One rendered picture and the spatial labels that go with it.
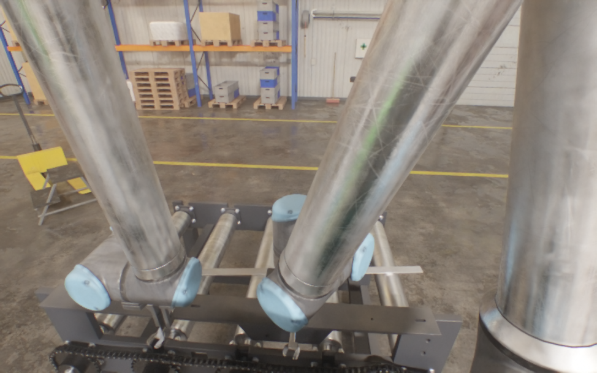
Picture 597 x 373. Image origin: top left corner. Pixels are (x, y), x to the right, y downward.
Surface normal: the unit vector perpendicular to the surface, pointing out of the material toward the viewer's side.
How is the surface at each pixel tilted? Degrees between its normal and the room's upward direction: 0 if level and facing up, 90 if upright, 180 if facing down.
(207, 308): 0
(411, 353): 90
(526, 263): 96
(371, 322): 0
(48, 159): 90
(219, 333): 0
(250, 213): 90
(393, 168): 105
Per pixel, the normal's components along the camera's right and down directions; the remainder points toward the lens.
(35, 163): 0.76, 0.31
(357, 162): -0.53, 0.43
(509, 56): -0.07, 0.47
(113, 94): 0.91, 0.24
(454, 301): 0.01, -0.88
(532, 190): -0.93, 0.26
